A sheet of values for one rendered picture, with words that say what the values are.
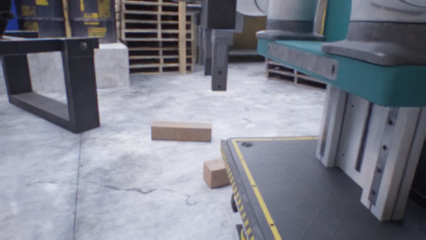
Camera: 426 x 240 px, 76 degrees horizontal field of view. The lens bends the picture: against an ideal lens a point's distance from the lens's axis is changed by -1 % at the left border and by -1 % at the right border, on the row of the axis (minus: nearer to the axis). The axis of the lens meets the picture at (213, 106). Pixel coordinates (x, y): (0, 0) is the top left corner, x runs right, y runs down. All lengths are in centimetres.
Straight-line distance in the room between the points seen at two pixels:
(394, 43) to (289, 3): 47
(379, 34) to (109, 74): 309
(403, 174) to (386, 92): 37
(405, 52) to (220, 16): 27
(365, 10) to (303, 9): 41
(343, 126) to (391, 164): 25
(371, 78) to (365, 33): 7
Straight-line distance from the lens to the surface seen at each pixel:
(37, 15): 389
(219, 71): 46
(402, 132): 73
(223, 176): 137
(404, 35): 49
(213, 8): 47
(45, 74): 340
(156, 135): 187
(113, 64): 336
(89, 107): 211
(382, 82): 46
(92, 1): 385
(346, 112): 95
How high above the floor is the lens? 77
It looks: 17 degrees down
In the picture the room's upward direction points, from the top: 2 degrees clockwise
